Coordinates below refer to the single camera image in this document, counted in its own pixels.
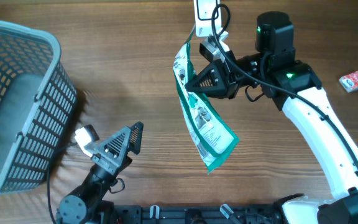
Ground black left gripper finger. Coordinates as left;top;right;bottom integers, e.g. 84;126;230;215
129;121;144;155
93;126;131;159

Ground green 3M gloves packet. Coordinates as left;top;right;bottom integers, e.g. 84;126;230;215
173;34;239;173

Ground orange red tissue packet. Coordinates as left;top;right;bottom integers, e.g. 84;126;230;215
339;70;358;93

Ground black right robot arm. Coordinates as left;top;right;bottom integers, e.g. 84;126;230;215
186;11;358;223

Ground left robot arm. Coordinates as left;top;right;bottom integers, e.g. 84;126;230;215
57;121;144;223

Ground white barcode scanner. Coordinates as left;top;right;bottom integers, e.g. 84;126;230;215
193;0;220;37

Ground grey black plastic basket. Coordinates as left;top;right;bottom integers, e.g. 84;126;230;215
0;20;77;195

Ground black right camera cable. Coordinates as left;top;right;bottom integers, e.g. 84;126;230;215
210;2;358;212

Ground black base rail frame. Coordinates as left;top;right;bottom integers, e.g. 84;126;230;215
112;204;287;224

